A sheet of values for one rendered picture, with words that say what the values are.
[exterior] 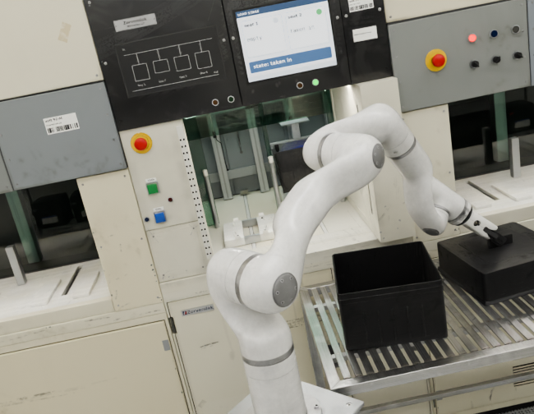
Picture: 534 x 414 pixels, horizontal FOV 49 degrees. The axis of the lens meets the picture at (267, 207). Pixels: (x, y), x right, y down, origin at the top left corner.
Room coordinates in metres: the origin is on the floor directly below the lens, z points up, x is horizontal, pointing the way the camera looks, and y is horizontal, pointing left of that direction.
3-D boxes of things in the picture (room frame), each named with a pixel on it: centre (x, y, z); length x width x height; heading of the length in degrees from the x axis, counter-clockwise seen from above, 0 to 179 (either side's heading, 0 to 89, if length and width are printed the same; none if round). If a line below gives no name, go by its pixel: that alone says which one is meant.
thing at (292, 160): (2.49, -0.18, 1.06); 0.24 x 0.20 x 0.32; 92
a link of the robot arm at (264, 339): (1.20, 0.08, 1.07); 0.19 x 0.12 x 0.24; 39
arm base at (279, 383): (1.17, 0.06, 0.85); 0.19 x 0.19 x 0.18
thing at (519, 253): (1.65, -0.68, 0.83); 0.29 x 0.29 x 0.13; 9
